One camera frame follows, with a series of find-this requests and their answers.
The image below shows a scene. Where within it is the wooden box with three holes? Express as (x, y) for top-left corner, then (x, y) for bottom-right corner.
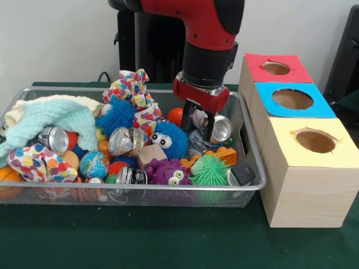
(237, 52), (359, 229)

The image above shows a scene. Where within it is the crushed silver can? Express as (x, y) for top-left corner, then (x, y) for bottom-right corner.
(108, 126), (145, 159)

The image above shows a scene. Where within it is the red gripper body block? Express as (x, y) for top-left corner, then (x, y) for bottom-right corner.
(173, 71), (230, 114)

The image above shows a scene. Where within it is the green spiky rubber ball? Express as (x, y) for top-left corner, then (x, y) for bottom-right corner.
(190, 154), (232, 186)

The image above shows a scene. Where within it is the neighbouring green covered table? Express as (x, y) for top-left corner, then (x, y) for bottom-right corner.
(330, 89), (359, 124)

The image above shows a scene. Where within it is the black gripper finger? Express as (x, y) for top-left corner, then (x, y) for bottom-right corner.
(202, 110), (216, 142)
(181, 99), (194, 131)

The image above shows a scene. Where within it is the dark green tablecloth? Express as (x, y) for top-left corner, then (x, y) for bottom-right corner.
(0, 81), (359, 269)

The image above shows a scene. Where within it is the clear plastic bottle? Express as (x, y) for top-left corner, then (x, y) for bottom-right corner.
(188, 129), (214, 155)

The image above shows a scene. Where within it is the blue fuzzy ball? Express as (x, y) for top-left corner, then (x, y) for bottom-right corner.
(95, 96), (139, 138)

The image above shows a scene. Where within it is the colourful printed silver can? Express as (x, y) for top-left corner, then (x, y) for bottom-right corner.
(210, 114), (234, 144)

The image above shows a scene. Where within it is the small red ball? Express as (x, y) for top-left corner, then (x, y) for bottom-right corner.
(167, 108), (185, 127)

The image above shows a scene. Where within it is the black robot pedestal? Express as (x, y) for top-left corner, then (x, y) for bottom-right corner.
(113, 11), (186, 84)

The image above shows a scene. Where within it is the black furniture panel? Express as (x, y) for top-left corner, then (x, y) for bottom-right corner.
(323, 4), (359, 104)

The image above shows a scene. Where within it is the blue fuzzy toy with eyes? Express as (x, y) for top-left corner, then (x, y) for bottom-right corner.
(150, 120), (189, 160)

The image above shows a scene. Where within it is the mint green waffle cloth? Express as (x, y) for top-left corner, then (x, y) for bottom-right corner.
(0, 99), (99, 159)

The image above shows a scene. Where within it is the crumpled polka dot cloth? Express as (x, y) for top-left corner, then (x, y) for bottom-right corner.
(7, 143), (79, 183)

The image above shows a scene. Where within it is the orange plastic toy brick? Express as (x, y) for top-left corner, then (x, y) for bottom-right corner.
(181, 146), (238, 169)

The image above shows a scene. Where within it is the shallow clear mesh bin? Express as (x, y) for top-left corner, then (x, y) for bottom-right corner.
(0, 86), (267, 208)

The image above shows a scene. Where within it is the white baseball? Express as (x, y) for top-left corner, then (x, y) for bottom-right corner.
(191, 109), (209, 130)

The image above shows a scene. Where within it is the knotted polka dot cloth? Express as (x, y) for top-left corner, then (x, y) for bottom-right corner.
(103, 68), (163, 141)

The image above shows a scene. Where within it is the purple monster toy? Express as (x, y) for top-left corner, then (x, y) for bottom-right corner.
(144, 158), (193, 185)

